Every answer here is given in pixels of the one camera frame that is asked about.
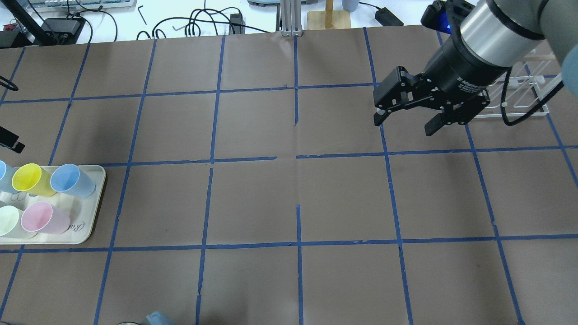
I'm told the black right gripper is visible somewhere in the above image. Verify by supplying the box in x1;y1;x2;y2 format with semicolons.
373;39;506;136

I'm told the yellow plastic cup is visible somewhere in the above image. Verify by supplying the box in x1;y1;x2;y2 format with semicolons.
12;164;56;197

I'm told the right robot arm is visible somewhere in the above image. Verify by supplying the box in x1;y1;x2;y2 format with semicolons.
373;0;577;136

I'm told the light blue cup near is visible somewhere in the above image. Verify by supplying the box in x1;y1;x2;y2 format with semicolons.
0;160;19;194

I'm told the light blue cup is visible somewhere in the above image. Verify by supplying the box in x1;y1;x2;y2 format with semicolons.
50;164;96;198
0;160;19;194

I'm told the light blue cup far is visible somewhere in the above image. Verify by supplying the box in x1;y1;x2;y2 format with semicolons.
50;164;96;198

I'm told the pink plastic cup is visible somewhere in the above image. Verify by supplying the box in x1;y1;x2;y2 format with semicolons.
21;201;71;234

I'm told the cream white plastic cup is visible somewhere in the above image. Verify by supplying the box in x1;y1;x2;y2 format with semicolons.
0;205;37;239

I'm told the beige plastic tray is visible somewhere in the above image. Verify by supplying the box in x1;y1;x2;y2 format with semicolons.
0;165;107;245

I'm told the black power adapter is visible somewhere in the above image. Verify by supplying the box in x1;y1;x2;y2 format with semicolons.
374;7;404;26

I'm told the wooden mug tree stand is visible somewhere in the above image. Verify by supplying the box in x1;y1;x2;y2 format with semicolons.
305;0;351;30

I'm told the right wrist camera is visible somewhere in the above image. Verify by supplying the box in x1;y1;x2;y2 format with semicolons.
420;0;475;35

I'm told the white wire cup rack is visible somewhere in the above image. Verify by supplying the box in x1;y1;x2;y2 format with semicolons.
474;49;562;120

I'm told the aluminium frame post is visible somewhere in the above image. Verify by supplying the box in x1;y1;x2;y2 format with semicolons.
280;0;303;37

